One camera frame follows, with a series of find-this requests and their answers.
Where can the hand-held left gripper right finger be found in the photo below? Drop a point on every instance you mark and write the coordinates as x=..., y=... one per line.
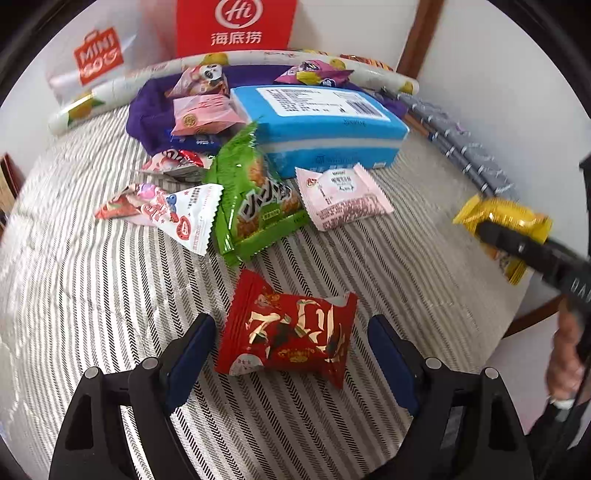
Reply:
x=390, y=355

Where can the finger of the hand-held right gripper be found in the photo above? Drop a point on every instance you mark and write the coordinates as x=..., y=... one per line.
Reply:
x=512, y=242

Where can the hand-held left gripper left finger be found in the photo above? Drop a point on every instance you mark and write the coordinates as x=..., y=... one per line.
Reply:
x=194, y=350

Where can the yellow snack packet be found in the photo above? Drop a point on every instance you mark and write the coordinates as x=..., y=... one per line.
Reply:
x=512, y=217

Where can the pink white triangular snack packet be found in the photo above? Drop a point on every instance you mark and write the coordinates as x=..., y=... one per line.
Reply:
x=184, y=217

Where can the green snack packet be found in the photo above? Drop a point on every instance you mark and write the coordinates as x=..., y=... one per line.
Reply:
x=254, y=203

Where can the purple fabric bin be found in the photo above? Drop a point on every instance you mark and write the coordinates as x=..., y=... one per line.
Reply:
x=147, y=115

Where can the person's right hand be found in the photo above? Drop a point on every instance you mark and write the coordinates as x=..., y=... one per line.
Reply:
x=563, y=355

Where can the striped woven mat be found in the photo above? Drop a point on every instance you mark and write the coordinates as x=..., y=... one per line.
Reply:
x=115, y=286

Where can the grey grid fabric box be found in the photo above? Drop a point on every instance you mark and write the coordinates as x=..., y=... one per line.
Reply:
x=457, y=138

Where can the pale pink square snack packet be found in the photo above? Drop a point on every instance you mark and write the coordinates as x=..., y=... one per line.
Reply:
x=341, y=196

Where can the white red snack packet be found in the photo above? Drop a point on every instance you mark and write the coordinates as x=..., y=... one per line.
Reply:
x=173, y=162

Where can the blue snack packet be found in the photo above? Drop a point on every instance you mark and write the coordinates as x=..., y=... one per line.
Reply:
x=198, y=144

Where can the blue box white label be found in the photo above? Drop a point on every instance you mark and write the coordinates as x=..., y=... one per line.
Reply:
x=323, y=124

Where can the pink packet gold emblem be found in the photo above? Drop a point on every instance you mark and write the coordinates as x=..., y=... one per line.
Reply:
x=203, y=113

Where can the wooden box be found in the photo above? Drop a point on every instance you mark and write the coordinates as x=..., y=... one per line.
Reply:
x=7, y=184

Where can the purple pink snack packet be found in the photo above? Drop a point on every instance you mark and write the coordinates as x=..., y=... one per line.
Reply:
x=309, y=71

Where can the pink panda print packet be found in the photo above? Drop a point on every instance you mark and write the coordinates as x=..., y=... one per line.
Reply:
x=203, y=78

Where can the fruit print paper roll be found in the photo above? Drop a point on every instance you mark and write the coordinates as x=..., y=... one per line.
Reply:
x=115, y=87

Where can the white plastic bag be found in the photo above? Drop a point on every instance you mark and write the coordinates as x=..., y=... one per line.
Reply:
x=99, y=57

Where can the red paper bag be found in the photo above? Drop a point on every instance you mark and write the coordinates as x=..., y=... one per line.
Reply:
x=277, y=23

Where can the brown wooden rail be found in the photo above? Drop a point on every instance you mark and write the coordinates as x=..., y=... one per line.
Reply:
x=535, y=316

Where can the brown wooden frame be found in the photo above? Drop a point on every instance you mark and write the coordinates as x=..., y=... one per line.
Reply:
x=420, y=37

